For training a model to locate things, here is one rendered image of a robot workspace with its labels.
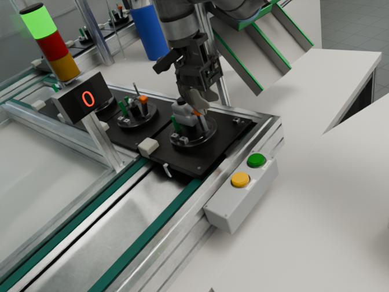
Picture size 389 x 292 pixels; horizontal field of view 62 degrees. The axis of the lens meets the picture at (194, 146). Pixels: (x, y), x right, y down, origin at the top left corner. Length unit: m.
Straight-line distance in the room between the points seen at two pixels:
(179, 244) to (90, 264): 0.22
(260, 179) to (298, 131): 0.31
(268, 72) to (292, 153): 0.26
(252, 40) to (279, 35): 0.12
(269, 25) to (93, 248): 0.86
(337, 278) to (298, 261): 0.08
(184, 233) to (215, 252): 0.10
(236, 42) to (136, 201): 0.56
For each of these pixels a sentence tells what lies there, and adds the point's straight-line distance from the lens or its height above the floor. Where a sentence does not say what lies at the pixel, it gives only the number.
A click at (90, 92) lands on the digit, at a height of 1.21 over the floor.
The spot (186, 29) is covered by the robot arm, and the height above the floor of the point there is 1.29.
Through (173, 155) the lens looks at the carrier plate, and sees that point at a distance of 0.89.
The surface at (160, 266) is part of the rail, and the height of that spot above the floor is 0.93.
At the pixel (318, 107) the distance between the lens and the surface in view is 1.13.
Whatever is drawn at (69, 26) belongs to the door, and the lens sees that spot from 3.84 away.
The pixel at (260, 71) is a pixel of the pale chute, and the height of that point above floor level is 1.03.
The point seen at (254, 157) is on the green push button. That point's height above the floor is 0.97.
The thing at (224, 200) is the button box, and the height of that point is 0.96.
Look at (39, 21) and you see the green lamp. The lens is 0.76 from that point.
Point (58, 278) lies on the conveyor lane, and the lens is 0.87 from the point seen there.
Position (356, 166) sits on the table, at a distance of 0.93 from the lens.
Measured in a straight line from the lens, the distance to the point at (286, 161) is 0.94.
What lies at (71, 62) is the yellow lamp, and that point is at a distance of 0.79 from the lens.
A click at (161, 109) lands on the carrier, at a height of 0.97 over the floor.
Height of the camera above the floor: 1.51
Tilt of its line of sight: 37 degrees down
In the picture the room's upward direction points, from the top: 20 degrees counter-clockwise
